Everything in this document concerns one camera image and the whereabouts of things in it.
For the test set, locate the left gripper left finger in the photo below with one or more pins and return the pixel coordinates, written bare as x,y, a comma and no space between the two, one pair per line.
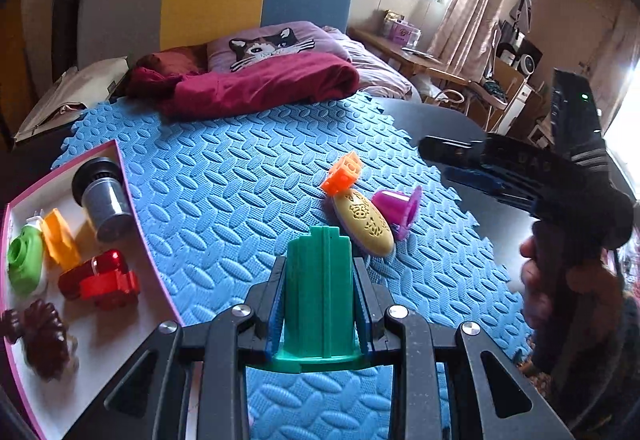
267,302

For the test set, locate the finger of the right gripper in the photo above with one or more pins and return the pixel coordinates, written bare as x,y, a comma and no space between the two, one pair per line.
507,185
451,153

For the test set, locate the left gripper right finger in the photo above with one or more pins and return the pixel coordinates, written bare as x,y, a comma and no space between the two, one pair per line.
370,304

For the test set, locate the green plastic funnel piece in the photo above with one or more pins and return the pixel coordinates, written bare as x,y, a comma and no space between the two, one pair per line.
319,323

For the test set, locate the magenta plastic cup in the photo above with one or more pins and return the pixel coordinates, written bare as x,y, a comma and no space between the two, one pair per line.
398,209

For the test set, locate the yellow oval perforated toy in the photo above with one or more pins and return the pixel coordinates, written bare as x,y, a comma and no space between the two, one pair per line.
363,223

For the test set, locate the orange cube block toy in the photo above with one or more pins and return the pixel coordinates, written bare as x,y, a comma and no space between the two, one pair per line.
343,174

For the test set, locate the red plastic toy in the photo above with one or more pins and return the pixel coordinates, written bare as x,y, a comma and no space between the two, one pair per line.
105,280

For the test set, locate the black lidded clear jar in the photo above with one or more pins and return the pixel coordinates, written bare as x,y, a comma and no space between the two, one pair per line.
98,186

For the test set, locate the dark brown flower toy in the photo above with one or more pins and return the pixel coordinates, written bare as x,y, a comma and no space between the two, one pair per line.
49,349

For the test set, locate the blue foam puzzle mat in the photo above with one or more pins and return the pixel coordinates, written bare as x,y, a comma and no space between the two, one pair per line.
219,200

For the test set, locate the wooden side desk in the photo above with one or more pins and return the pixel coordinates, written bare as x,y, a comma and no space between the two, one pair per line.
486,110

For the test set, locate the purple box on desk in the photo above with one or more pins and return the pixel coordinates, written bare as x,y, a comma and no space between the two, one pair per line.
396,29

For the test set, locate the purple cat pillow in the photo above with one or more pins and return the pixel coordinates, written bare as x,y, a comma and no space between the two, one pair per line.
250,46

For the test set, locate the orange plastic clip piece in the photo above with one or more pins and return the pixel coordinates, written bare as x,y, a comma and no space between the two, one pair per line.
59,240

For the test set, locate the dark red blanket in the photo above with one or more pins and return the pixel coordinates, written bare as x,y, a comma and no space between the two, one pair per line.
305,77

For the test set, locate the green plug-in device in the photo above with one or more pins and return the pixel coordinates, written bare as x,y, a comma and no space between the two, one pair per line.
26,272

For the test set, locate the beige cloth bag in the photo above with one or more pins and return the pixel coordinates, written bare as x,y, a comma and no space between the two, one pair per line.
75,91

